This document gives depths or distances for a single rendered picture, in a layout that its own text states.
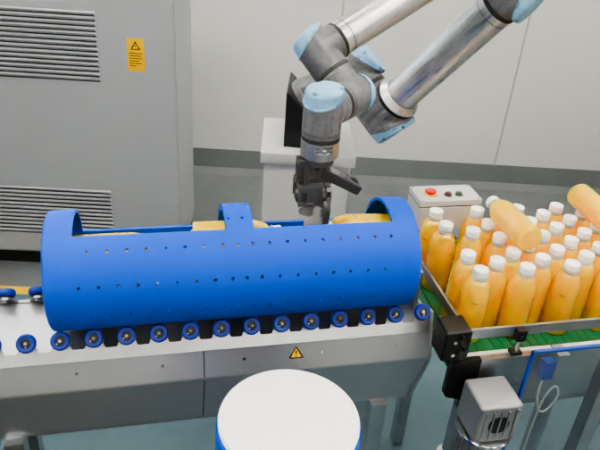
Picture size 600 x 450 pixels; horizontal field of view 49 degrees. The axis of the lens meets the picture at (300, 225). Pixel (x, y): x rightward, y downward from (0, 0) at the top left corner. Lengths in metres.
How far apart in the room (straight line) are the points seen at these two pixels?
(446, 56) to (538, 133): 2.81
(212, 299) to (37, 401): 0.50
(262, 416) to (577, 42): 3.70
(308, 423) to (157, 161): 2.09
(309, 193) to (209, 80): 2.87
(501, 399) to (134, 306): 0.91
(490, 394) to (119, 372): 0.91
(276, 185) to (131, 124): 1.08
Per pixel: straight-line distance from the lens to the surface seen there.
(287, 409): 1.35
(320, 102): 1.46
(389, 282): 1.62
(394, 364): 1.81
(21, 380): 1.71
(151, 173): 3.25
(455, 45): 1.97
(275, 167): 2.24
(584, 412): 1.87
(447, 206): 2.04
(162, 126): 3.13
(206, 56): 4.32
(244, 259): 1.51
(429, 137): 4.57
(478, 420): 1.73
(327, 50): 1.59
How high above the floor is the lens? 2.01
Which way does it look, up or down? 30 degrees down
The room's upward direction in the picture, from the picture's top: 4 degrees clockwise
